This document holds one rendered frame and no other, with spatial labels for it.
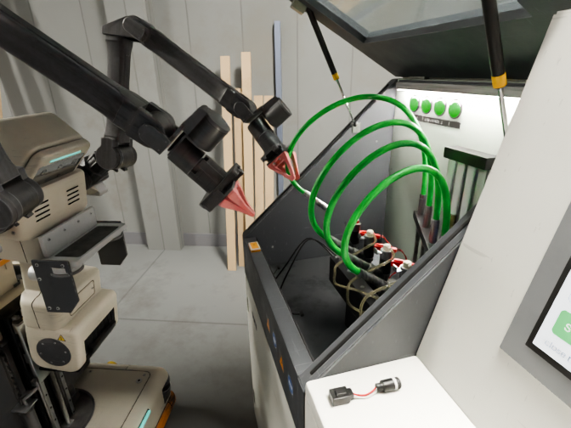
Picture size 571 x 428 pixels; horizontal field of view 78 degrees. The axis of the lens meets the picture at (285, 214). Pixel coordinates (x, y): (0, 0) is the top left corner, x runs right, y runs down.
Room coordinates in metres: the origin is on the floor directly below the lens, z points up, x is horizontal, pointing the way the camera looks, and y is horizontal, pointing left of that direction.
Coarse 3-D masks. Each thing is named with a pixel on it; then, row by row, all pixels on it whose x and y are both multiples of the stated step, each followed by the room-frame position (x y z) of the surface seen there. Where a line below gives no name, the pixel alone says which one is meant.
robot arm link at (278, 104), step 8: (240, 104) 1.02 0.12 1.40; (264, 104) 1.02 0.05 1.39; (272, 104) 1.02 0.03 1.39; (280, 104) 1.00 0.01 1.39; (240, 112) 1.01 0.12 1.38; (248, 112) 1.01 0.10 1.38; (256, 112) 1.02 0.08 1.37; (264, 112) 1.02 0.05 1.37; (272, 112) 1.01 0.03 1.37; (280, 112) 1.00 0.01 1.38; (288, 112) 1.00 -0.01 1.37; (248, 120) 1.02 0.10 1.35; (272, 120) 1.00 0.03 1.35; (280, 120) 1.01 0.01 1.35
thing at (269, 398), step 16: (256, 320) 0.94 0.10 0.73; (256, 336) 0.96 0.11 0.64; (256, 352) 0.98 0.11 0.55; (256, 368) 1.01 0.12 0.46; (272, 368) 0.72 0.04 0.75; (256, 384) 1.03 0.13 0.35; (272, 384) 0.73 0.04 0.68; (256, 400) 1.06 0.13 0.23; (272, 400) 0.74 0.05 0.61; (272, 416) 0.75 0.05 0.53; (288, 416) 0.57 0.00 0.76
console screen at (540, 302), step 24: (552, 240) 0.41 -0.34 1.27; (552, 264) 0.39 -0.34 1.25; (552, 288) 0.38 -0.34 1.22; (528, 312) 0.39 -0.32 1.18; (552, 312) 0.36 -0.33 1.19; (528, 336) 0.37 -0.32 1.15; (552, 336) 0.35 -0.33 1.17; (528, 360) 0.36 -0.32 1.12; (552, 360) 0.34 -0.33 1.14; (552, 384) 0.32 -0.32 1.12
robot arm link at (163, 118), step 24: (0, 24) 0.65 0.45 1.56; (24, 24) 0.66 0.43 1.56; (24, 48) 0.65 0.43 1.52; (48, 48) 0.65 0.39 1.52; (48, 72) 0.65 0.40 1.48; (72, 72) 0.65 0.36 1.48; (96, 72) 0.67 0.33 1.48; (96, 96) 0.65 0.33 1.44; (120, 96) 0.65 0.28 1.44; (120, 120) 0.65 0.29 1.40; (144, 120) 0.65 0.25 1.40; (168, 120) 0.69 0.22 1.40; (144, 144) 0.65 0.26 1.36
